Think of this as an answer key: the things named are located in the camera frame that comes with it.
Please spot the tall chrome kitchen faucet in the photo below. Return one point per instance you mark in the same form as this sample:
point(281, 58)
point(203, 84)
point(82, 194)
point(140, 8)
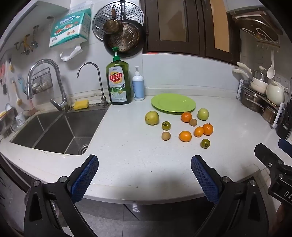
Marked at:
point(59, 85)

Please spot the white wall socket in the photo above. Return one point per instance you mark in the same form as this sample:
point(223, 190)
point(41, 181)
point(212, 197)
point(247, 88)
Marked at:
point(281, 79)

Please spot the black frying pan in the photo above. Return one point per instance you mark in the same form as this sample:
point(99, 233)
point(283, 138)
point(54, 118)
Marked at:
point(141, 43)

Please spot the steel pot with lid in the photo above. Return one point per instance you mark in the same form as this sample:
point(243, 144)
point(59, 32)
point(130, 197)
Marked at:
point(259, 74)

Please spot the white countertop pot rack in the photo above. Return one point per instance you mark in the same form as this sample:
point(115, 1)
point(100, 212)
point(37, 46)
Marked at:
point(279, 116)

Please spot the white ladle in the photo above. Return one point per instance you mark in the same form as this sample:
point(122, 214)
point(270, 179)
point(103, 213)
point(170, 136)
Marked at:
point(270, 71)

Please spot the small green persimmon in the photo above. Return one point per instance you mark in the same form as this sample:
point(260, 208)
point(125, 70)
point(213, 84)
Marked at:
point(166, 125)
point(205, 143)

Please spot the orange mandarin with stem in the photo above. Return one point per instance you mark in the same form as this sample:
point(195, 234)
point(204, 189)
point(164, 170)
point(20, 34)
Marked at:
point(208, 129)

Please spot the teal paper towel pack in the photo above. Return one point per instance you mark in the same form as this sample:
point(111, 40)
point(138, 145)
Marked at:
point(68, 27)

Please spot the white pump lotion bottle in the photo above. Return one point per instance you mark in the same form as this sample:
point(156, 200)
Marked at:
point(138, 87)

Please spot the stainless steel sink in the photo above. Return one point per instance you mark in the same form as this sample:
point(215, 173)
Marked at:
point(54, 132)

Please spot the large stainless steel pot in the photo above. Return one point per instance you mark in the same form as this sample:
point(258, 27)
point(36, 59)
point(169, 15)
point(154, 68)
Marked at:
point(252, 101)

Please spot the wide dark wood cabinet door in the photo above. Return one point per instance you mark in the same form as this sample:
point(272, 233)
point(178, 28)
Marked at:
point(173, 22)

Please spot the small stainless steel pot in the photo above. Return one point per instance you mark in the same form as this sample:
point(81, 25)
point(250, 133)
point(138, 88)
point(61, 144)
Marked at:
point(269, 115)

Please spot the brown longan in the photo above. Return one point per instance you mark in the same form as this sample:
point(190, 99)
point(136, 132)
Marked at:
point(165, 136)

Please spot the round steel steamer plate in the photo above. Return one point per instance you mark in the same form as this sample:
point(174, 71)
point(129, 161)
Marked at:
point(134, 11)

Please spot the black box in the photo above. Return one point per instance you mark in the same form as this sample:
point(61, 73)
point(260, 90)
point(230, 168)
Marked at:
point(286, 123)

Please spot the yellow sponge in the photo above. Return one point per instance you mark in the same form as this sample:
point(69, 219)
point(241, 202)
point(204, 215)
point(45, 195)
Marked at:
point(80, 104)

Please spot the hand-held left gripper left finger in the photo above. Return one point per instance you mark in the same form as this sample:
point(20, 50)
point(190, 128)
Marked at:
point(84, 180)

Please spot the narrow dark wood cabinet door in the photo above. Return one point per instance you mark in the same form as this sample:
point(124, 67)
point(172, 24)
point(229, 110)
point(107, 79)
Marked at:
point(221, 27)

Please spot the slim chrome gooseneck faucet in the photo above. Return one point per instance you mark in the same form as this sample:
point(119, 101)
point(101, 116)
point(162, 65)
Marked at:
point(100, 84)

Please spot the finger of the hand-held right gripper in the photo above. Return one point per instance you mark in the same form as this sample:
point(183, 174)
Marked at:
point(286, 145)
point(267, 155)

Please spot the dish drainer with cups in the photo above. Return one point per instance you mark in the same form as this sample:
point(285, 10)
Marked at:
point(11, 118)

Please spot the green apple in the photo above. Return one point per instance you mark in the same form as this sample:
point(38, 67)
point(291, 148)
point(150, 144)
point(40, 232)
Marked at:
point(203, 114)

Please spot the white hanging paper sheet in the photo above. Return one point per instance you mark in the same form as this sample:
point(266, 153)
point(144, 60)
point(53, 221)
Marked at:
point(70, 53)

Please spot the large yellow lemon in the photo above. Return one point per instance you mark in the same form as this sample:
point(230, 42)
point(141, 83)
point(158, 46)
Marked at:
point(151, 117)

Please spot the green plate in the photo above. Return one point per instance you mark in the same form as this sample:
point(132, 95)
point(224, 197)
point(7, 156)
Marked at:
point(173, 103)

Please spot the brown kiwi by orange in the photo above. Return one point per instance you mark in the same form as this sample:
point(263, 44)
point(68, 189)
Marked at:
point(193, 122)

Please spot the metal wall hooks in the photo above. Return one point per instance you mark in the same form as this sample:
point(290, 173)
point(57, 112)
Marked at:
point(25, 43)

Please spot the small brass pot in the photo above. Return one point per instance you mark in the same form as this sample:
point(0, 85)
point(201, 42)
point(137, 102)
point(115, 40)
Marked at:
point(113, 26)

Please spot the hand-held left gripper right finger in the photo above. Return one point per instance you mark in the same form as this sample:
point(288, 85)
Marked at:
point(205, 180)

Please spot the perforated brass strainer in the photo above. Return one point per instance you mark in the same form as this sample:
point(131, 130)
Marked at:
point(125, 38)

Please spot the green dish soap bottle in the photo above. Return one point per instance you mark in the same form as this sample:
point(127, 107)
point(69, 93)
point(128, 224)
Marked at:
point(118, 86)

